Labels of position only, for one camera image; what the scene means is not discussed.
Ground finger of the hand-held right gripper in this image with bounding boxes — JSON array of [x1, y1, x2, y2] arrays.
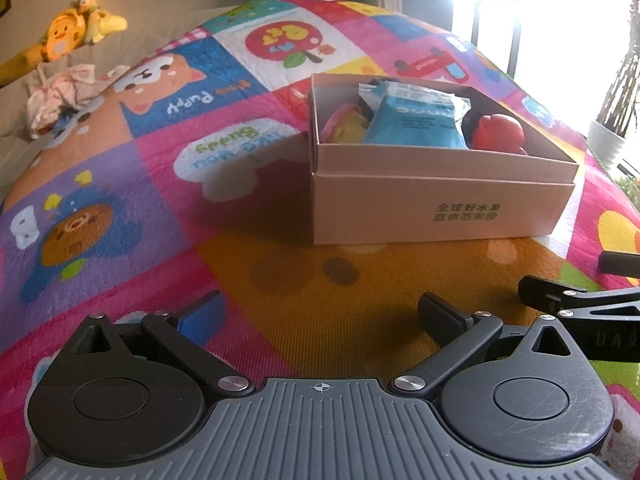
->
[[517, 275, 640, 361], [599, 250, 640, 278]]

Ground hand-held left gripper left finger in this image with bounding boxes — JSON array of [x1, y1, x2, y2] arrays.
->
[[73, 290, 255, 399]]

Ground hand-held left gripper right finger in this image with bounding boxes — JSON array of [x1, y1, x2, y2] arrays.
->
[[393, 293, 577, 402]]

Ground pink cardboard box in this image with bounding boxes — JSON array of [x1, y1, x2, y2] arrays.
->
[[307, 72, 581, 246]]

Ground red toy figure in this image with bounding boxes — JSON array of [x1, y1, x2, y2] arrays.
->
[[471, 114, 528, 156]]

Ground blue and white packet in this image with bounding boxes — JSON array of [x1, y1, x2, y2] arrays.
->
[[357, 81, 473, 150]]

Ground pink and yellow toy cup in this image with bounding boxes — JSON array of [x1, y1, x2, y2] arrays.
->
[[321, 102, 376, 145]]

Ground potted plant white pot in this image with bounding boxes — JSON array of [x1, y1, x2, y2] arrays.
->
[[587, 10, 640, 166]]

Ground colourful cartoon play mat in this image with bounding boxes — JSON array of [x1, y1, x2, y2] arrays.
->
[[0, 0, 640, 480]]

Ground grey sofa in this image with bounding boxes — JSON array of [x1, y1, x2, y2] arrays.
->
[[0, 5, 226, 206]]

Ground bright window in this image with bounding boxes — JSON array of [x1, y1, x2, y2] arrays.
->
[[405, 0, 640, 136]]

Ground pile of pale clothes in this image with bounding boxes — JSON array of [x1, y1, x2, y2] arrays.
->
[[26, 62, 131, 141]]

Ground yellow plush toy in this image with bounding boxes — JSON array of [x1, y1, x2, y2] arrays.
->
[[75, 0, 128, 45]]

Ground orange plush toy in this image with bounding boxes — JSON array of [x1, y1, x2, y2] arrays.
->
[[42, 7, 86, 63]]

